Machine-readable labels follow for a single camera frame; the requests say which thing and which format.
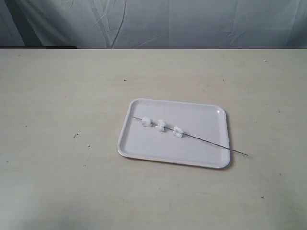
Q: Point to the white foam piece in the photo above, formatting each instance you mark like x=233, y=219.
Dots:
x=146, y=122
x=178, y=132
x=160, y=126

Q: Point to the thin metal skewer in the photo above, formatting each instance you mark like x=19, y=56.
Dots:
x=191, y=136

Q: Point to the white rectangular plastic tray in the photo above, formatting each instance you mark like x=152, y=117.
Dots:
x=205, y=121

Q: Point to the grey backdrop curtain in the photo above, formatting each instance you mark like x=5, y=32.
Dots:
x=154, y=24

